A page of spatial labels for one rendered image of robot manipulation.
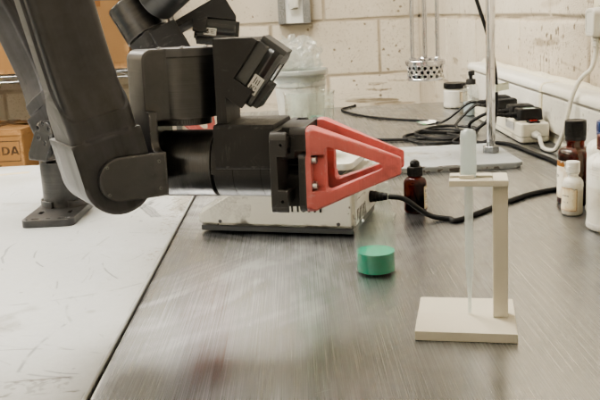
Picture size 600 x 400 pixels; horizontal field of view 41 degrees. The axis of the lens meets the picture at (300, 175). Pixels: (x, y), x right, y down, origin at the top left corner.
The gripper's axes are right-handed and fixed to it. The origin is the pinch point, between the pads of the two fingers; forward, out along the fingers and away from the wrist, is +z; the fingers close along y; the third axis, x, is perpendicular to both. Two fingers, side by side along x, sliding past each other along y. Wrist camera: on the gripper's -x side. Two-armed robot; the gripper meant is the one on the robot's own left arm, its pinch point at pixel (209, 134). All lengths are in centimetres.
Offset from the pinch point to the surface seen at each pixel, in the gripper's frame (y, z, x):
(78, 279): -15.9, 7.5, 20.0
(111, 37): 198, -69, 8
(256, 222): -4.0, 12.5, 0.8
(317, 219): -7.0, 15.8, -5.5
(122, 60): 200, -60, 8
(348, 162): -9.0, 12.1, -11.9
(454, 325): -37.9, 27.2, -8.0
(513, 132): 50, 25, -51
